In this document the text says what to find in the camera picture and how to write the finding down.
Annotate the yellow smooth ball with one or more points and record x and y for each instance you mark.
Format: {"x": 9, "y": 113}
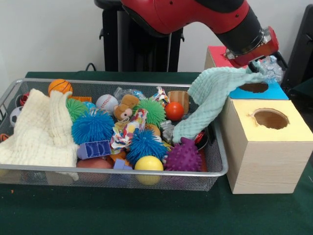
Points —
{"x": 148, "y": 164}

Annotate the clear mesh bin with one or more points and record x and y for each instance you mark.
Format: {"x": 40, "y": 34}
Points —
{"x": 215, "y": 156}

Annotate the mint green waffle cloth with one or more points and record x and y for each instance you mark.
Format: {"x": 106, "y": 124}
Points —
{"x": 207, "y": 98}

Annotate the blue rubber koosh ball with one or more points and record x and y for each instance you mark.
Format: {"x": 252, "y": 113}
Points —
{"x": 91, "y": 127}
{"x": 146, "y": 145}

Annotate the white toy baseball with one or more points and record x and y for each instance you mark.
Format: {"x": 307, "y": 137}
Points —
{"x": 106, "y": 101}

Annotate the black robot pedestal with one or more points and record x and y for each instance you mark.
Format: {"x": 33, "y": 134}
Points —
{"x": 137, "y": 44}

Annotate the green rubber koosh ball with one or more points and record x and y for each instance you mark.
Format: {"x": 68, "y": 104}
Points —
{"x": 151, "y": 111}

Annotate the purple spiky ball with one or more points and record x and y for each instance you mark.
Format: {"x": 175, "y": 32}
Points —
{"x": 183, "y": 156}

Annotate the orange toy basketball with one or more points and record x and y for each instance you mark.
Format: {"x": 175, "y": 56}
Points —
{"x": 60, "y": 86}

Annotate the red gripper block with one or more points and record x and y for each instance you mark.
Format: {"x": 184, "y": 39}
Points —
{"x": 261, "y": 52}

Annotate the crushed clear plastic bottle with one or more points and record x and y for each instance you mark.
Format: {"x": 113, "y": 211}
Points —
{"x": 272, "y": 71}

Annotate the wooden box with three holes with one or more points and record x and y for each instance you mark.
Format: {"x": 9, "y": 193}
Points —
{"x": 269, "y": 161}

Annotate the dark green table cloth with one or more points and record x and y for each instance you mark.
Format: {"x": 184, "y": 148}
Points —
{"x": 146, "y": 213}
{"x": 305, "y": 89}

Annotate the orange smooth ball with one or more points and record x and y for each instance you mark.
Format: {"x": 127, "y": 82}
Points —
{"x": 174, "y": 110}

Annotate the brown plush monkey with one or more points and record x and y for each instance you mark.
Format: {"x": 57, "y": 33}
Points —
{"x": 124, "y": 107}

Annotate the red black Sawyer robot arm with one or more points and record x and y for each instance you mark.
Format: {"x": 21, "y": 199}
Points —
{"x": 195, "y": 14}

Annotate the cream waffle cloth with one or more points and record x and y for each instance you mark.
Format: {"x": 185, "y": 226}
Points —
{"x": 36, "y": 137}

